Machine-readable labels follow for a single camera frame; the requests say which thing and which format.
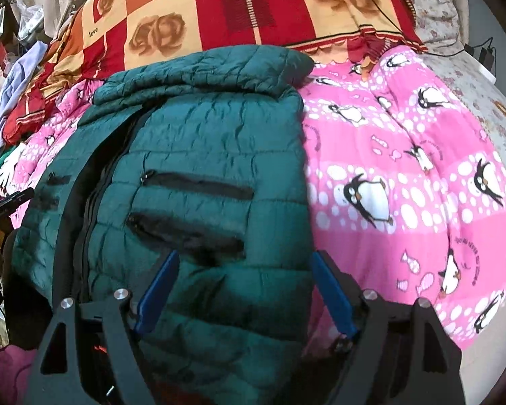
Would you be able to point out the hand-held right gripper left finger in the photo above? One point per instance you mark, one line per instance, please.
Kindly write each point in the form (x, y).
(158, 291)

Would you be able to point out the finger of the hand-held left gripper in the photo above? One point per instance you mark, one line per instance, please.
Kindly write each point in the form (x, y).
(10, 204)

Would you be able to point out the pink penguin blanket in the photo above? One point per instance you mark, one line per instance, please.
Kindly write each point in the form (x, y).
(383, 168)

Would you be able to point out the lavender cloth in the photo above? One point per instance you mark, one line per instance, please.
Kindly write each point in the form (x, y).
(14, 84)

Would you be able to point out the green and white cloth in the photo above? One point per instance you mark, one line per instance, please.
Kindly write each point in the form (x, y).
(6, 168)

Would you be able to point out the floral pillow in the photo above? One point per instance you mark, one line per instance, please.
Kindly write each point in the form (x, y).
(428, 12)

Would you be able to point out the green quilted jacket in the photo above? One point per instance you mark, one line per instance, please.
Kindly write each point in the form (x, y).
(194, 168)

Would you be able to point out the black charger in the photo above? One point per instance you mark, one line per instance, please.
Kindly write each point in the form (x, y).
(487, 55)

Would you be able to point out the clear plastic bag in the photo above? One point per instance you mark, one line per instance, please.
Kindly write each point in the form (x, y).
(27, 19)

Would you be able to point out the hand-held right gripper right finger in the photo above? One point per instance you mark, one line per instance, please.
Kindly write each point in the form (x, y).
(331, 293)

